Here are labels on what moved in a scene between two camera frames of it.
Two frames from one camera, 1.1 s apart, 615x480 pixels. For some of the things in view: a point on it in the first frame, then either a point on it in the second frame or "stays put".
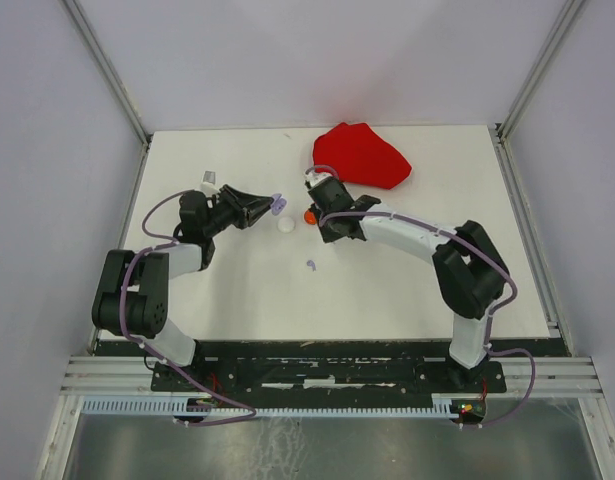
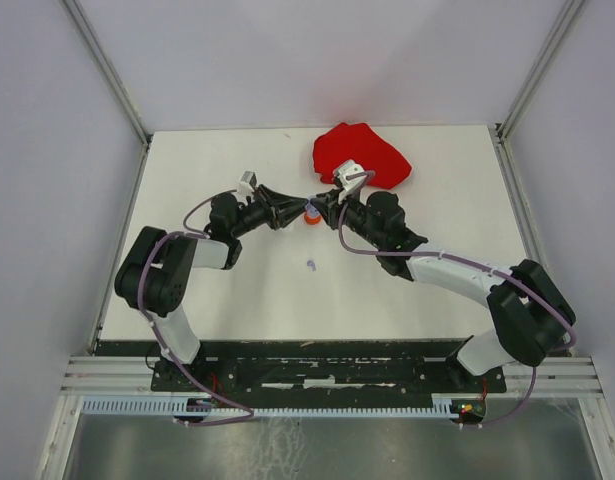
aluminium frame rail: x=132 y=375 stays put
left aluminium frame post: x=107 y=70 stays put
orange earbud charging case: x=310 y=217 stays put
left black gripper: x=254 y=206 -> x=279 y=218
